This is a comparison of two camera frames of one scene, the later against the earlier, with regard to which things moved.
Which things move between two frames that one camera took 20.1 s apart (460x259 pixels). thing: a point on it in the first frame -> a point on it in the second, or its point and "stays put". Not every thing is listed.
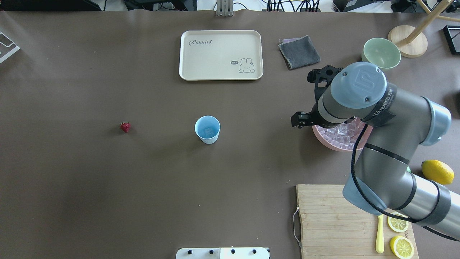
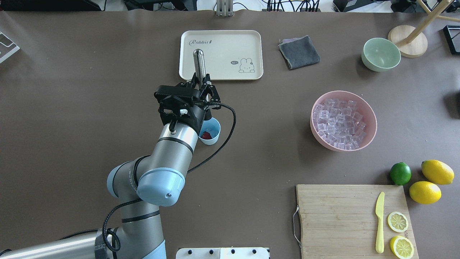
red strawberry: [125, 125] -> [206, 135]
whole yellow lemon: [438, 171] stays put
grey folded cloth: [299, 52] stays put
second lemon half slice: [401, 247] stays put
